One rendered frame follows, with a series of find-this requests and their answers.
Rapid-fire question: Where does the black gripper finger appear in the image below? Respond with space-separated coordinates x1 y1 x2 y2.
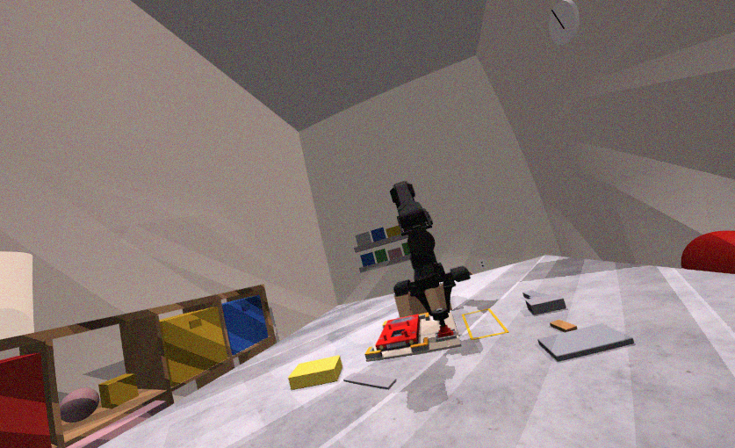
443 283 457 313
410 291 432 316

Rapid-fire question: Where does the black rubber tyre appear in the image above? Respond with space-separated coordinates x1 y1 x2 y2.
432 307 449 321

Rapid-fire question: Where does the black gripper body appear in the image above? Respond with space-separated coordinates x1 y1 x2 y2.
394 252 471 297

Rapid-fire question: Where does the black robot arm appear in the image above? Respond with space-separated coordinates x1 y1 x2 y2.
390 181 446 291

